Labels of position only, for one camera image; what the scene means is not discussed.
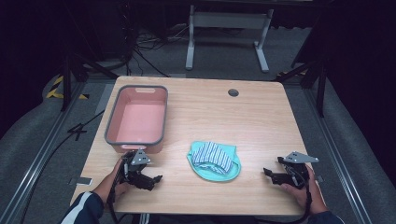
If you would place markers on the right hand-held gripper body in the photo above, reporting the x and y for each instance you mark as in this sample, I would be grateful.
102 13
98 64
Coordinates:
297 169

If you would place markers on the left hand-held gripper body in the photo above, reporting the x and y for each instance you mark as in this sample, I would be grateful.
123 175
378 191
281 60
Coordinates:
137 161

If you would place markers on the person's right hand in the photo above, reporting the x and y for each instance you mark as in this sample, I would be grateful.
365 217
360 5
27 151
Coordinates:
306 196

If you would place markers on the person's left hand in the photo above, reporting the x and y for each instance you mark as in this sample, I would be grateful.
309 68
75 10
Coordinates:
107 186

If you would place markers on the pink basin with grey rim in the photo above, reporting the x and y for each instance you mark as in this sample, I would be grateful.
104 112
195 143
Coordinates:
138 119

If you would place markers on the teal and striped cloth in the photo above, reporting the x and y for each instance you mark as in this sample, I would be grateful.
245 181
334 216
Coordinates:
214 161

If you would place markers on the grey tape patch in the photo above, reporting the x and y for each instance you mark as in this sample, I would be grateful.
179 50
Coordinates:
81 180

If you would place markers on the black tape cross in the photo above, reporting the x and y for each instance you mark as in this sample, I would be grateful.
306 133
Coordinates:
77 130

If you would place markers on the black metal stand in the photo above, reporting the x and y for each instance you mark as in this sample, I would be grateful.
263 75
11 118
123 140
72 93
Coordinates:
70 71
313 74

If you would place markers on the yellow and black floor tape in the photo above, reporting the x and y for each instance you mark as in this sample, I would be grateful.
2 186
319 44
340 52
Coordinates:
57 90

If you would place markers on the aluminium floor rail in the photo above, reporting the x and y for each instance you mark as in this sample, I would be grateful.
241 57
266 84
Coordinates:
337 155
37 161

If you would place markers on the white metal table frame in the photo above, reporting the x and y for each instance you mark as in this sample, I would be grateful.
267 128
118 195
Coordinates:
230 20

